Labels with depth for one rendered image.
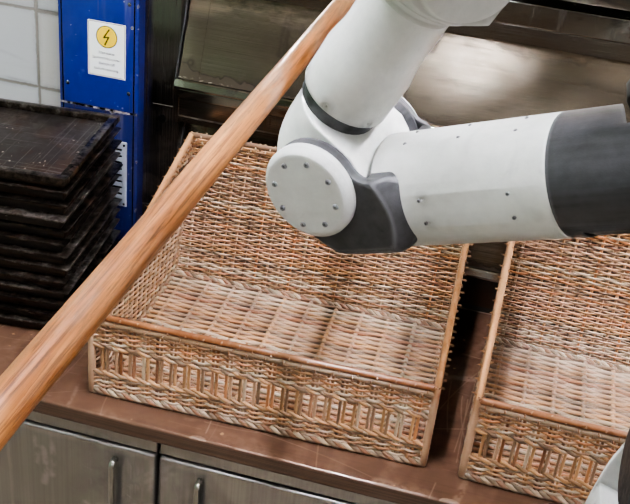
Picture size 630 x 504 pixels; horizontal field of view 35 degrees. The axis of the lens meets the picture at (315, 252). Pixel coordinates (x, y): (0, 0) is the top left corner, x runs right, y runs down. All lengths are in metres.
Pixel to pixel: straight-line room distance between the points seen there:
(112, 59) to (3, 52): 0.25
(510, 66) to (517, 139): 1.08
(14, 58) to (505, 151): 1.47
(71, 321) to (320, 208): 0.20
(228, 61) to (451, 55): 0.40
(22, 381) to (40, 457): 1.08
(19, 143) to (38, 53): 0.30
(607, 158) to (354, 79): 0.19
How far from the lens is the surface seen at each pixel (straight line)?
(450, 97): 1.79
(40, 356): 0.68
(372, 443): 1.56
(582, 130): 0.69
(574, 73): 1.79
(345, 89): 0.74
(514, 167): 0.70
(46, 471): 1.76
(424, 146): 0.75
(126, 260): 0.79
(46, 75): 2.04
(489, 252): 1.90
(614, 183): 0.68
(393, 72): 0.73
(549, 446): 1.51
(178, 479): 1.65
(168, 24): 1.90
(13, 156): 1.74
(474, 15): 0.67
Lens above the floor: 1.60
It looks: 29 degrees down
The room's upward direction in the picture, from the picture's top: 7 degrees clockwise
